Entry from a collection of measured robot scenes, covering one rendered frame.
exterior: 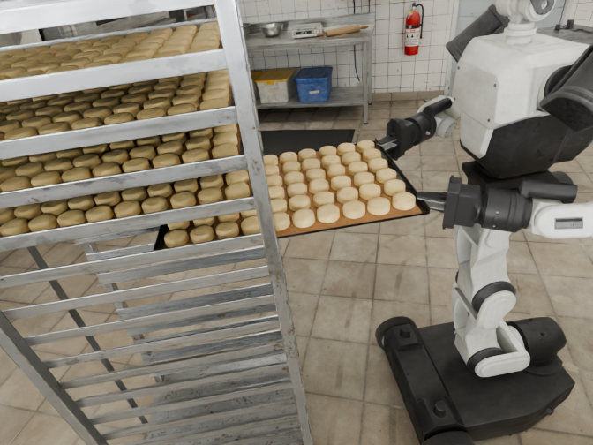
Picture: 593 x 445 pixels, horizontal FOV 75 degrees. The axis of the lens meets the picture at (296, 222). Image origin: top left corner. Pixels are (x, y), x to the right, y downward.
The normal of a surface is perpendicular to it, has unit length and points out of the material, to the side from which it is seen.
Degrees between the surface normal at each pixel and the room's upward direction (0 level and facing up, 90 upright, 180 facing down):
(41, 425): 0
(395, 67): 90
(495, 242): 90
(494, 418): 0
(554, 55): 41
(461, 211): 90
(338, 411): 0
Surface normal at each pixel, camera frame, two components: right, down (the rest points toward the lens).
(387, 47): -0.22, 0.58
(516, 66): -0.76, -0.02
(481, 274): 0.13, 0.56
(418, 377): -0.11, -0.81
